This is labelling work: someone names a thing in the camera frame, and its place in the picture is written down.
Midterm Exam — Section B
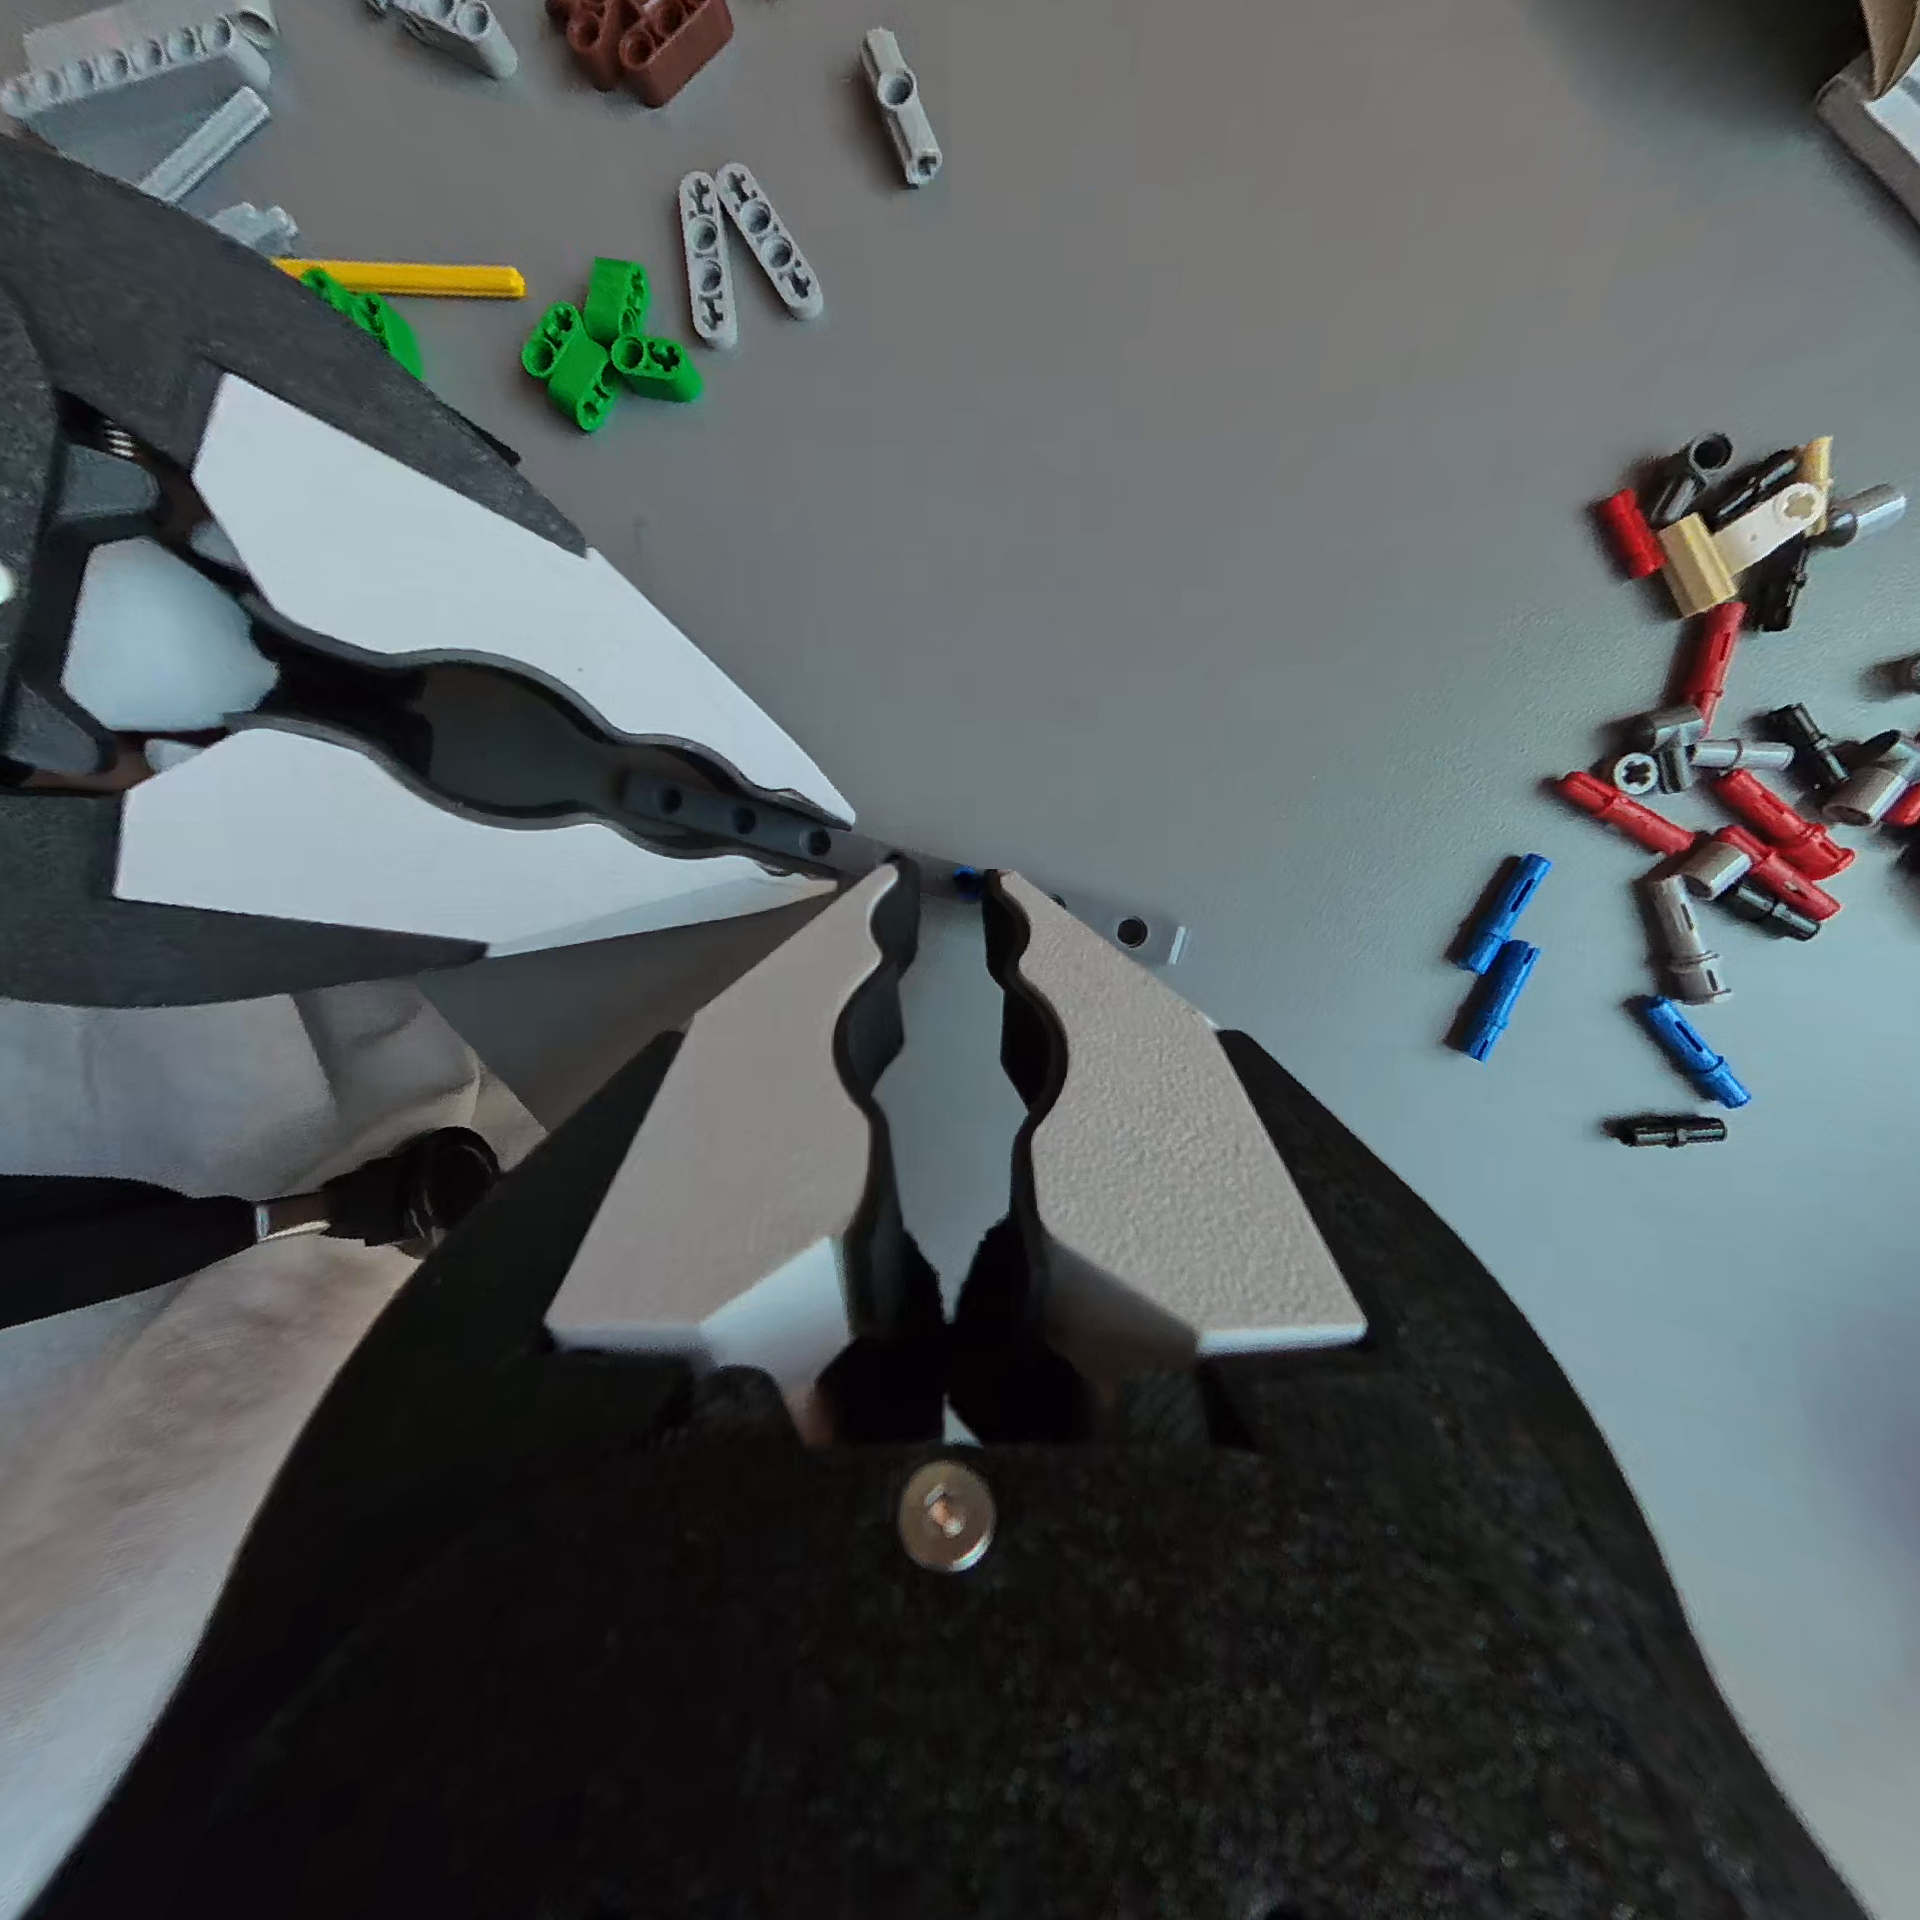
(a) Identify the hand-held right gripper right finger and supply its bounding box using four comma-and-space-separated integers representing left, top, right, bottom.
948, 871, 1374, 1413

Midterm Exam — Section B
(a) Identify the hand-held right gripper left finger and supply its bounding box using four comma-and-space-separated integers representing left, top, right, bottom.
540, 862, 956, 1413

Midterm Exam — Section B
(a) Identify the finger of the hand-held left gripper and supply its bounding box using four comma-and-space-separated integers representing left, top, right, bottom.
108, 724, 845, 954
72, 372, 864, 853

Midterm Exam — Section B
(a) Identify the dark grey lego beam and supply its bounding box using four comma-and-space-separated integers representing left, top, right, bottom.
618, 764, 1196, 966

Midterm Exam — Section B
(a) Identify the short light grey lego beam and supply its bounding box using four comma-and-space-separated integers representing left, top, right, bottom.
133, 84, 275, 207

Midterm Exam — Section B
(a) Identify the long light grey lego beam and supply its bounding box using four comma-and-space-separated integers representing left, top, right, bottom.
0, 7, 281, 127

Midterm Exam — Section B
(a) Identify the yellow lego axle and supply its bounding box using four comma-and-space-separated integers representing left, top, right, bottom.
272, 257, 527, 300

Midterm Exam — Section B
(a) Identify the thin grey lego liftarm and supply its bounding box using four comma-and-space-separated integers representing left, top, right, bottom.
675, 169, 744, 355
714, 162, 827, 324

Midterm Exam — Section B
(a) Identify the light grey bent lego liftarm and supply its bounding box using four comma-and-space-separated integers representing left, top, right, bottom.
366, 0, 521, 83

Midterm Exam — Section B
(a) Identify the brown lego liftarm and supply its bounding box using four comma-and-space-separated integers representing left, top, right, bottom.
605, 0, 737, 113
544, 0, 650, 75

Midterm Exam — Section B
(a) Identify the grey lego axle connector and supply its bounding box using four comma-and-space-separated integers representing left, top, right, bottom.
858, 26, 945, 191

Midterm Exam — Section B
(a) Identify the pile of small lego pins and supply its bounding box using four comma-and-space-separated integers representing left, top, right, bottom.
1551, 432, 1920, 1010

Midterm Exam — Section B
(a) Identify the lego instruction booklet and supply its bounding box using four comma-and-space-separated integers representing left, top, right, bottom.
1812, 0, 1920, 230

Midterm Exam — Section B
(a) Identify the black cable with plug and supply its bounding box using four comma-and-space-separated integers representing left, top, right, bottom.
0, 1125, 505, 1333

